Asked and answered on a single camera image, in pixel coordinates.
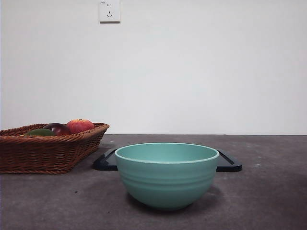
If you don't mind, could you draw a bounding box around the teal ceramic bowl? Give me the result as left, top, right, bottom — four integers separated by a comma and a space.
114, 142, 220, 211

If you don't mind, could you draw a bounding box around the green avocado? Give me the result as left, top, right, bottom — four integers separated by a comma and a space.
24, 128, 55, 137

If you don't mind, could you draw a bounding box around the red apple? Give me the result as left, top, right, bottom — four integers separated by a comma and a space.
66, 118, 95, 134

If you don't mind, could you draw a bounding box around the dark rectangular tray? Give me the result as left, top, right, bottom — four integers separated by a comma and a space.
93, 148, 242, 172

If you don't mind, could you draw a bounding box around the dark red plum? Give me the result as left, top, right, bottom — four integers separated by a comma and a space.
44, 123, 71, 136

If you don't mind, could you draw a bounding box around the brown wicker basket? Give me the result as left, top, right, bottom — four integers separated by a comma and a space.
0, 122, 110, 175

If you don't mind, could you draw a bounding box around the white wall socket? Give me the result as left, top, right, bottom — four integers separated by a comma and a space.
99, 0, 121, 24

